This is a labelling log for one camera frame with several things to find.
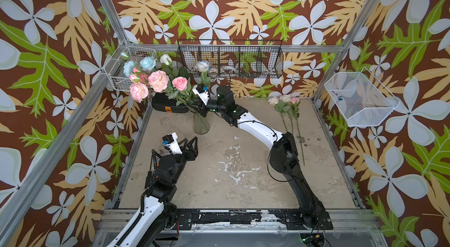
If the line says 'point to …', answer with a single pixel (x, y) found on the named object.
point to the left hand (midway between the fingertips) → (192, 137)
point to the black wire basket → (232, 58)
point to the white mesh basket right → (364, 100)
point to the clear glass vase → (200, 124)
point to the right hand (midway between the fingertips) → (188, 102)
